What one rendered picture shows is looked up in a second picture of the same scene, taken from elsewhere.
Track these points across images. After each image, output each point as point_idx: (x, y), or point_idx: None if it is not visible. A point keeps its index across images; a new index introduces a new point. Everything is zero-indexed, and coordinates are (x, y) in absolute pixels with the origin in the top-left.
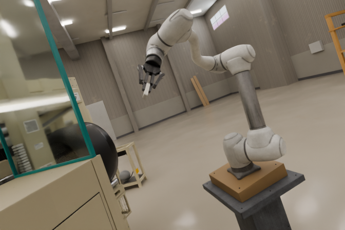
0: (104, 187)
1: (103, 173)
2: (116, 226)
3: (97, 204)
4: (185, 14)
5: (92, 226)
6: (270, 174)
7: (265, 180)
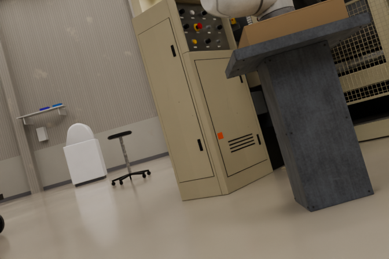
0: (172, 15)
1: (172, 7)
2: (178, 39)
3: (167, 23)
4: None
5: (164, 33)
6: (241, 39)
7: (241, 46)
